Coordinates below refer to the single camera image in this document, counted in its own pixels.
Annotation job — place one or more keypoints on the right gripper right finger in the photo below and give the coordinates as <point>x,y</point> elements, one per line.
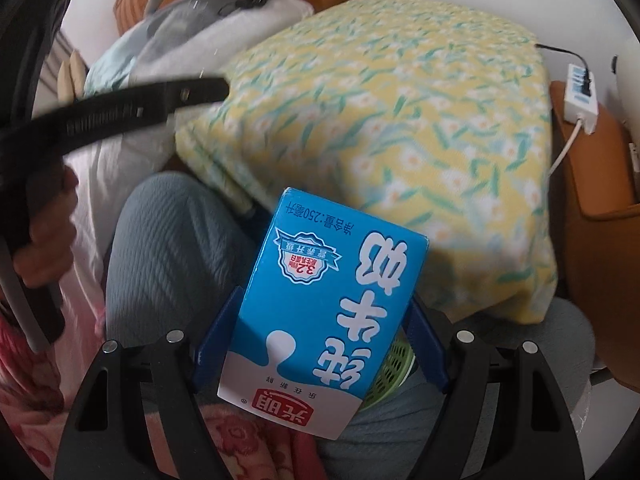
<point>427,331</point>

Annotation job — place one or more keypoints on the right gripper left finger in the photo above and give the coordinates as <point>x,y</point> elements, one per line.
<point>212,339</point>

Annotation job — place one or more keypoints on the blue white milk carton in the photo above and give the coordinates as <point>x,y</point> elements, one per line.
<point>324,303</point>

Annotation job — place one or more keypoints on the green plastic trash basket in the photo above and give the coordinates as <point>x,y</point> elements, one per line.
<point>394,371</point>

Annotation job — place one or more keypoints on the person left hand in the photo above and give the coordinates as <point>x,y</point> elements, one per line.
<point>52,233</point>

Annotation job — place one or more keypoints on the pink floral blanket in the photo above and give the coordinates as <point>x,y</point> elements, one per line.
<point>135,417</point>

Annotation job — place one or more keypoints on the white pillow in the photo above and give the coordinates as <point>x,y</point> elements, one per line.
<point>108,171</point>

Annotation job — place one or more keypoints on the grey padded device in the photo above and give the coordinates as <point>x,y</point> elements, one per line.
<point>167,21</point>

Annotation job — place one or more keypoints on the yellow floral tablecloth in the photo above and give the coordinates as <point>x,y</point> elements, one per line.
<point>427,114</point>

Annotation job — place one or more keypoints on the white power strip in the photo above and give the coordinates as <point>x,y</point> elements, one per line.
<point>580,108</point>

